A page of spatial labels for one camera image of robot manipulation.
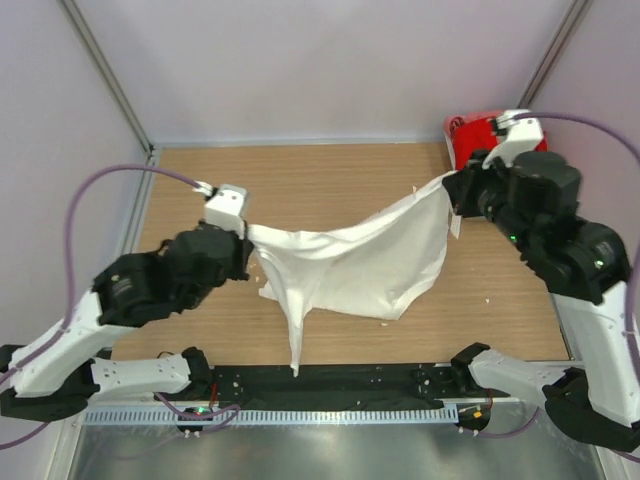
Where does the red t-shirt in basket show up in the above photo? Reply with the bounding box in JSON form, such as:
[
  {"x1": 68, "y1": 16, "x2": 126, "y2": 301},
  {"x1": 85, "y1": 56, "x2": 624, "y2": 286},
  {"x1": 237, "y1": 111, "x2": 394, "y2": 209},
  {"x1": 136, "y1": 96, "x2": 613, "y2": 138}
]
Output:
[{"x1": 443, "y1": 109, "x2": 548, "y2": 171}]

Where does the aluminium frame rail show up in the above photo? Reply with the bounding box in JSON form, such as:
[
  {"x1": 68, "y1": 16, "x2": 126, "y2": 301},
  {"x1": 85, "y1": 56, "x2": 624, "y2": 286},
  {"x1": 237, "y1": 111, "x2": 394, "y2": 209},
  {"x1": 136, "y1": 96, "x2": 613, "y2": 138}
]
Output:
[{"x1": 59, "y1": 362, "x2": 609, "y2": 407}]

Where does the white t-shirt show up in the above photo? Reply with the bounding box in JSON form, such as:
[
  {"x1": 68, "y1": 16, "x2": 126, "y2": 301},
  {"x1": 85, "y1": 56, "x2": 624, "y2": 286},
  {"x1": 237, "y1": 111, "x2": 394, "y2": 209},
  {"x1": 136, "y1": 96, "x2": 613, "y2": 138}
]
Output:
[{"x1": 249, "y1": 176, "x2": 451, "y2": 373}]

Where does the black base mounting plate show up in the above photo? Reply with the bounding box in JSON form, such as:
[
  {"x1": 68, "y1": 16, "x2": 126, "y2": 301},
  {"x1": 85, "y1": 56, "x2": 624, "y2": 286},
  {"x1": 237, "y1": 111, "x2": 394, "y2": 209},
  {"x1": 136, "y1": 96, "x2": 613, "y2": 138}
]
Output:
[{"x1": 164, "y1": 363, "x2": 511, "y2": 406}]

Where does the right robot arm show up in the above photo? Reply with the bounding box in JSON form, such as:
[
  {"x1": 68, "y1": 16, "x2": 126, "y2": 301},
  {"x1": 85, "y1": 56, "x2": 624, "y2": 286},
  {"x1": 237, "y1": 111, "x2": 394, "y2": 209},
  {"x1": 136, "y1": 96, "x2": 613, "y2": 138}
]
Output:
[{"x1": 442, "y1": 151, "x2": 639, "y2": 453}]

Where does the grey perforated plastic basket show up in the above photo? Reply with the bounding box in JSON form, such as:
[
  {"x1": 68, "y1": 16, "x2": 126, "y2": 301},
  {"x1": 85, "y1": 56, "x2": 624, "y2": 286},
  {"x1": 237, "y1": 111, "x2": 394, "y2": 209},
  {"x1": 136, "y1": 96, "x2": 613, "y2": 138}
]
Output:
[{"x1": 443, "y1": 110, "x2": 504, "y2": 170}]

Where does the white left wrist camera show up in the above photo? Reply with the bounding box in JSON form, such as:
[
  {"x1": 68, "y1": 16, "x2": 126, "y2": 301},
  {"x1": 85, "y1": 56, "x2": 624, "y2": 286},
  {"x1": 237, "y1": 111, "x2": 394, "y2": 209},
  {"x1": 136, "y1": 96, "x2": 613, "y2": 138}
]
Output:
[{"x1": 194, "y1": 182, "x2": 249, "y2": 239}]

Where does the slotted cable duct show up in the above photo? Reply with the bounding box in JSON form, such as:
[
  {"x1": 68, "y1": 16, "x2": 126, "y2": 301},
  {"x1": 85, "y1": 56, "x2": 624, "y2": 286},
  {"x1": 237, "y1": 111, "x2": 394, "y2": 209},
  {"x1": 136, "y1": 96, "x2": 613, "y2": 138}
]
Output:
[{"x1": 83, "y1": 404, "x2": 458, "y2": 426}]

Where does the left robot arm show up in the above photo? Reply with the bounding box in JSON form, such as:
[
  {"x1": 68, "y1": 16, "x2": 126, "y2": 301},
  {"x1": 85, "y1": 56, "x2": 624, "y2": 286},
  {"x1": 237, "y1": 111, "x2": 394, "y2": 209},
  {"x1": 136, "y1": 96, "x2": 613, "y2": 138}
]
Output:
[{"x1": 1, "y1": 223, "x2": 253, "y2": 423}]

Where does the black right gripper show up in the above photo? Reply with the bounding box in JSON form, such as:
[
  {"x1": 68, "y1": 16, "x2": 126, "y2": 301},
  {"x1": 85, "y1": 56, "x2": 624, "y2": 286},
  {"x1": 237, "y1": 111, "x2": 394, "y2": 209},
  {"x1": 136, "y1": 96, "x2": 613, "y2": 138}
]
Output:
[{"x1": 444, "y1": 148, "x2": 538, "y2": 254}]

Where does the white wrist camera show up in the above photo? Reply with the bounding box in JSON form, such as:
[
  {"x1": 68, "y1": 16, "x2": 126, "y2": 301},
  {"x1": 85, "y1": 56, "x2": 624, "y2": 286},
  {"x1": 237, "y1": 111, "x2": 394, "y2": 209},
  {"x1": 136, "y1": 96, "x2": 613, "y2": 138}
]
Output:
[
  {"x1": 482, "y1": 109, "x2": 544, "y2": 170},
  {"x1": 194, "y1": 182, "x2": 249, "y2": 239}
]

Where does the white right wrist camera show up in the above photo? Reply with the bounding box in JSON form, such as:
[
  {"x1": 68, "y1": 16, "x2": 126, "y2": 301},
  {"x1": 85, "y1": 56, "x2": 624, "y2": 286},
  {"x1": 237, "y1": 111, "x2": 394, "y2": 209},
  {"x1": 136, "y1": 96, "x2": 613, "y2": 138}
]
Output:
[{"x1": 482, "y1": 109, "x2": 544, "y2": 170}]

